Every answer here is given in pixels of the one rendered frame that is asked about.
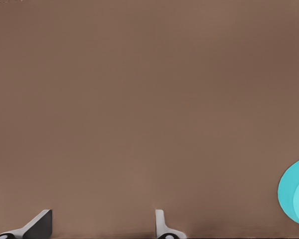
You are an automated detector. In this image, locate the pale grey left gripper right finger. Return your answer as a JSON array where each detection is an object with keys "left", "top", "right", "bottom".
[{"left": 155, "top": 209, "right": 187, "bottom": 239}]

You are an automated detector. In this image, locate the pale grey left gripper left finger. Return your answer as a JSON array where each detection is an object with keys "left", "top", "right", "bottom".
[{"left": 0, "top": 209, "right": 53, "bottom": 239}]

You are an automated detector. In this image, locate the blue plate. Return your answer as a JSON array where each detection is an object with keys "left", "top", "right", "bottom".
[{"left": 277, "top": 156, "right": 299, "bottom": 229}]

